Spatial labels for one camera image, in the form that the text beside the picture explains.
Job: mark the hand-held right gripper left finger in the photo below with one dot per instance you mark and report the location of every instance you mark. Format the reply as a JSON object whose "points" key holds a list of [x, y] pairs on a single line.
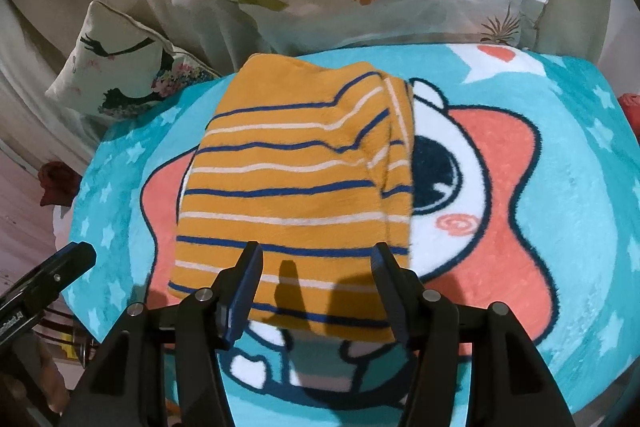
{"points": [[245, 287]]}

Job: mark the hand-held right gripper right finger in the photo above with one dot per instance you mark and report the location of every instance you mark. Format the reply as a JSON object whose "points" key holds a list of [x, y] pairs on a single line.
{"points": [[387, 287]]}

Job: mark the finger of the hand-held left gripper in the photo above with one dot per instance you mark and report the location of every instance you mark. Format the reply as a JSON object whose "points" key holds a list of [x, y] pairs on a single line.
{"points": [[65, 264]]}

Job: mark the orange striped small garment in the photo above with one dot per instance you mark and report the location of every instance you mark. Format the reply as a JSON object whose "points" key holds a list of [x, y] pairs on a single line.
{"points": [[295, 187]]}

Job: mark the pink bed sheet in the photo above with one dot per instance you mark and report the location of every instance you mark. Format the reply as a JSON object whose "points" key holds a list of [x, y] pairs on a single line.
{"points": [[25, 217]]}

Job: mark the red cloth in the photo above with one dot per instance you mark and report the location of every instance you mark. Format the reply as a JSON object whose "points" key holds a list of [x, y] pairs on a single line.
{"points": [[631, 107], [57, 182]]}

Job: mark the turquoise star print blanket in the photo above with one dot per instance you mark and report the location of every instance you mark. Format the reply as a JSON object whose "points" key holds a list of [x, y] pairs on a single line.
{"points": [[540, 207]]}

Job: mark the white printed cushion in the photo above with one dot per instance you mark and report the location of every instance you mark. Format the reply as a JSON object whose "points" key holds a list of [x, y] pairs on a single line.
{"points": [[120, 62]]}

